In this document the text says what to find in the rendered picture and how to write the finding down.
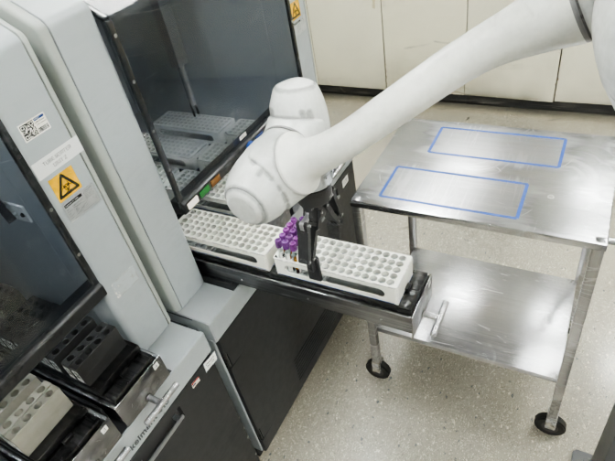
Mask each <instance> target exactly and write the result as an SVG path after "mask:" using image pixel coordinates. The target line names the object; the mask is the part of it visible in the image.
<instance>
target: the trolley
mask: <svg viewBox="0 0 615 461"><path fill-rule="evenodd" d="M614 192H615V136H606V135H595V134H576V133H567V132H557V131H546V130H536V129H526V128H516V127H506V126H496V125H486V124H475V123H457V122H447V121H437V120H427V119H416V118H413V119H411V120H410V121H408V122H407V123H405V124H403V125H402V126H400V127H399V128H398V130H397V131H396V132H395V134H394V136H393V137H392V139H391V140H390V142H389V143H388V145H387V146H386V147H385V148H384V150H383V152H382V153H381V155H380V156H379V158H378V159H377V161H376V162H375V164H374V165H373V167H372V169H371V170H370V172H369V173H368V175H367V176H366V177H365V179H364V180H363V181H362V183H361V184H360V186H359V187H358V189H357V190H356V192H355V193H354V195H353V196H352V198H351V200H350V204H351V207H352V215H353V221H354V229H355V235H356V242H357V244H360V245H363V246H368V240H367V232H366V224H365V216H364V209H371V210H377V211H381V212H387V213H392V214H397V215H402V216H407V217H408V229H409V249H410V256H412V260H413V270H417V271H420V272H425V273H431V274H432V296H431V298H430V301H429V303H428V305H427V308H426V311H427V312H431V313H435V314H438V311H439V309H440V307H441V305H442V302H443V300H448V301H449V304H448V308H447V311H446V313H445V315H444V318H443V320H442V323H441V325H440V328H439V330H438V332H437V336H436V337H435V338H432V337H431V336H430V331H431V329H432V327H433V325H434V323H435V320H434V319H430V318H426V317H422V320H421V322H420V325H419V327H418V329H417V331H416V333H415V337H414V339H412V334H411V333H408V332H404V331H402V330H398V329H395V328H391V327H386V326H383V325H379V324H376V323H373V322H370V321H367V324H368V331H369V338H370V344H371V352H372V359H368V361H367V363H366V369H367V371H369V372H370V373H371V374H372V375H373V376H375V377H377V378H380V379H385V378H388V377H389V375H390V373H391V368H390V366H389V365H388V364H387V363H386V362H385V361H383V355H381V351H380V343H379V336H378V331H379V332H383V333H385V334H388V335H392V336H395V337H399V338H404V339H407V340H411V341H414V342H416V343H420V344H423V345H427V346H429V347H433V348H439V349H442V350H445V351H448V352H451V353H455V354H458V355H461V356H464V357H468V358H471V359H476V360H479V361H483V362H486V363H490V364H492V365H496V366H499V367H503V368H505V369H509V370H514V371H518V372H521V373H524V374H527V375H531V376H534V377H537V378H540V379H543V380H547V381H552V382H555V383H556V386H555V390H554V393H553V397H552V401H551V404H550V407H548V410H547V413H546V412H544V413H538V414H537V415H536V416H535V418H534V424H535V426H536V427H537V428H538V429H539V430H540V431H542V432H544V433H546V434H550V435H561V434H564V433H565V432H566V422H565V421H564V420H563V419H562V418H561V417H560V416H558V413H559V409H560V406H561V402H562V400H563V396H564V393H565V389H566V384H567V381H568V377H569V374H570V371H571V368H572V364H573V361H574V357H575V355H576V351H577V345H578V342H579V339H580V336H581V332H582V329H583V326H584V323H585V319H586V316H587V312H588V307H589V304H590V301H591V297H592V295H593V291H594V288H595V284H596V282H597V278H598V275H599V269H600V266H601V263H602V259H603V256H604V252H605V251H606V250H607V248H608V244H609V245H615V238H611V237H610V222H611V214H612V207H613V200H614ZM416 218H418V219H423V220H432V221H437V222H443V223H448V224H453V225H459V226H463V227H469V228H473V229H479V230H484V231H494V232H499V233H504V234H509V235H514V236H519V237H525V238H530V239H535V240H540V241H550V242H554V243H560V244H565V245H570V246H576V247H580V248H582V251H581V254H580V258H579V262H578V266H577V272H576V276H575V280H572V279H567V278H563V277H558V276H553V275H549V274H544V273H537V272H532V271H527V270H523V269H518V268H513V267H510V266H505V265H500V264H496V263H487V262H483V261H479V260H474V259H470V258H465V257H460V256H456V255H451V254H447V253H443V252H434V251H430V250H425V249H420V248H417V228H416ZM567 334H569V335H568V337H567ZM566 340H567V341H566Z"/></svg>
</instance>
